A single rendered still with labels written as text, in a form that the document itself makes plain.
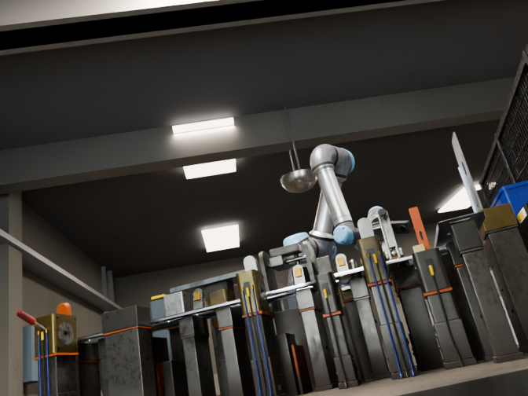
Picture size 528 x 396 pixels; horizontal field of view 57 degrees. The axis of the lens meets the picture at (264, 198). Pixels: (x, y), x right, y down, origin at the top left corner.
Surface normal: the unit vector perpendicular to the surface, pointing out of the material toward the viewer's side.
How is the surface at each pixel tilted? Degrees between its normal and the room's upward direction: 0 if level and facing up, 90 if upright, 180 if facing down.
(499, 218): 90
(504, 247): 90
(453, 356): 90
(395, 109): 90
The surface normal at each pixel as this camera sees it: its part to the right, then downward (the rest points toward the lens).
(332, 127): 0.04, -0.37
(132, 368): -0.29, -0.29
